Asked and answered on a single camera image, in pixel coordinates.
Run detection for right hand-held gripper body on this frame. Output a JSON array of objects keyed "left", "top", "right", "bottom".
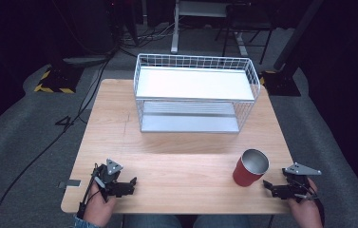
[{"left": 273, "top": 161, "right": 323, "bottom": 203}]

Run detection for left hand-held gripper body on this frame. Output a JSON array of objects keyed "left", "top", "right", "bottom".
[{"left": 90, "top": 158, "right": 129, "bottom": 202}]

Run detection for red metal cup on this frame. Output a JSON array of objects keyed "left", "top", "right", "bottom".
[{"left": 232, "top": 148, "right": 271, "bottom": 188}]

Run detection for white wire shelf rack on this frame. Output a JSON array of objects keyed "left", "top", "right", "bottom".
[{"left": 132, "top": 52, "right": 262, "bottom": 134}]

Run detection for person's right hand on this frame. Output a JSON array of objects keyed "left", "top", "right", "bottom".
[{"left": 287, "top": 178, "right": 325, "bottom": 228}]

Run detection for person's left hand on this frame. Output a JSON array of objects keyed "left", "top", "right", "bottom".
[{"left": 83, "top": 181, "right": 118, "bottom": 228}]

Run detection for person's legs in jeans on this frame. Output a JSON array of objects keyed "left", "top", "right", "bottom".
[{"left": 122, "top": 214, "right": 254, "bottom": 228}]

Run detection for grey tape strip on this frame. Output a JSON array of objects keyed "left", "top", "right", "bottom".
[{"left": 58, "top": 179, "right": 82, "bottom": 190}]

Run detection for black yellow striped stand base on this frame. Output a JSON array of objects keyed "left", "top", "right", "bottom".
[
  {"left": 33, "top": 64, "right": 85, "bottom": 95},
  {"left": 257, "top": 69, "right": 302, "bottom": 98}
]

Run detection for white metal desk leg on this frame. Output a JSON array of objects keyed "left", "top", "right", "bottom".
[{"left": 170, "top": 0, "right": 232, "bottom": 54}]

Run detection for black chair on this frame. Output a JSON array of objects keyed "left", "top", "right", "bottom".
[{"left": 215, "top": 2, "right": 276, "bottom": 66}]

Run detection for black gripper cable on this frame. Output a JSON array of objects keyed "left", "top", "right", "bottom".
[
  {"left": 303, "top": 180, "right": 327, "bottom": 228},
  {"left": 76, "top": 163, "right": 101, "bottom": 220}
]

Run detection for black floor cable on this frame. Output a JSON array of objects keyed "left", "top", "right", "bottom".
[{"left": 0, "top": 55, "right": 113, "bottom": 228}]

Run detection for bundle of floor cables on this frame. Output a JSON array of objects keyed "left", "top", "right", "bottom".
[{"left": 118, "top": 22, "right": 180, "bottom": 58}]

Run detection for black slanted stand post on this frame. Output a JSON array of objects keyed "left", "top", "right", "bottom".
[{"left": 273, "top": 0, "right": 326, "bottom": 71}]

